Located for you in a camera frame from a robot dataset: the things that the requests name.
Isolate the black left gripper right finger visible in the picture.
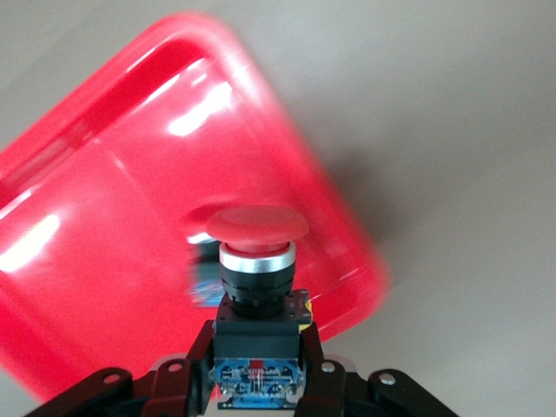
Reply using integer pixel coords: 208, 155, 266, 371
297, 323, 461, 417

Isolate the red plastic tray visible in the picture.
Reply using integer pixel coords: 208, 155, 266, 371
0, 11, 394, 403

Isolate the table cover sheet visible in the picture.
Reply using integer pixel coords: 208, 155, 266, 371
0, 0, 556, 417

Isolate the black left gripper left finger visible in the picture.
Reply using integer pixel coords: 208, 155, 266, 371
38, 321, 217, 417

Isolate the red push button switch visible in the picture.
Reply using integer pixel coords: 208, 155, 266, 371
204, 206, 314, 412
184, 207, 227, 309

